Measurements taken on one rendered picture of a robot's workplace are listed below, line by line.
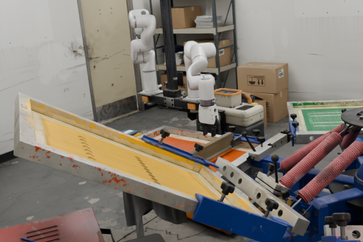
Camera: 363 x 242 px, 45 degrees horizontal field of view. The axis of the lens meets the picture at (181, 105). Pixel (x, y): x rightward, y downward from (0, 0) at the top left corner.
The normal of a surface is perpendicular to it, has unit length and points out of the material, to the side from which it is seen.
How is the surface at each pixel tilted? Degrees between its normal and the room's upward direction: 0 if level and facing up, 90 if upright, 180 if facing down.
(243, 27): 90
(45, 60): 90
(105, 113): 90
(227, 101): 92
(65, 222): 0
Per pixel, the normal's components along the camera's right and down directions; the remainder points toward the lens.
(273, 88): -0.57, 0.25
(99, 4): 0.76, 0.10
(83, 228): -0.08, -0.96
